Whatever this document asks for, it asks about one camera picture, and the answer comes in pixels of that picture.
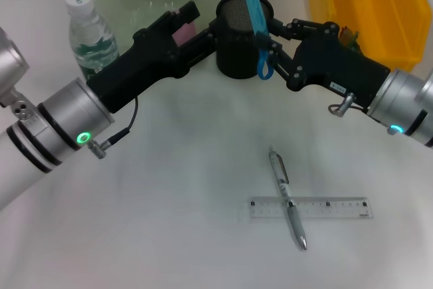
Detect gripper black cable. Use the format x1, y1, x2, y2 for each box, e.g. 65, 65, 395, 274
87, 95, 139, 160
327, 92, 369, 117

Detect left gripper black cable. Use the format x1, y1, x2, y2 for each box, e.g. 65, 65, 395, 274
87, 95, 139, 160

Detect pink toy peach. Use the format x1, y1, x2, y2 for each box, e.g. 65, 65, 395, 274
171, 11, 198, 47

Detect silver ballpoint pen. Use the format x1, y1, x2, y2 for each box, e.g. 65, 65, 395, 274
268, 146, 309, 251

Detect clear plastic ruler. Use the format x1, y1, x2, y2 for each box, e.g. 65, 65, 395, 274
248, 196, 375, 224

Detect green plastic wrapper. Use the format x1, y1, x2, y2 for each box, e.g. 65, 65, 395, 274
338, 25, 360, 51

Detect clear green-label water bottle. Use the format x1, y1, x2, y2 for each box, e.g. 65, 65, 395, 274
65, 0, 120, 80

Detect yellow plastic bin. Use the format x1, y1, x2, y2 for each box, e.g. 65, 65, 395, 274
308, 0, 433, 72

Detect blue scissors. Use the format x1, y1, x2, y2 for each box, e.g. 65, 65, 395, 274
244, 0, 275, 81

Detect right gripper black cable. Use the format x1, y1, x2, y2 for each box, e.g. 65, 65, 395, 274
327, 92, 369, 117

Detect black mesh pen holder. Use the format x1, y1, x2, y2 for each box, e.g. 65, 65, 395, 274
215, 0, 275, 80

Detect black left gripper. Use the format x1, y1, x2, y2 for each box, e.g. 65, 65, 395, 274
86, 1, 219, 114

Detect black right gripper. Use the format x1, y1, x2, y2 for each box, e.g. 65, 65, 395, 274
262, 19, 392, 111

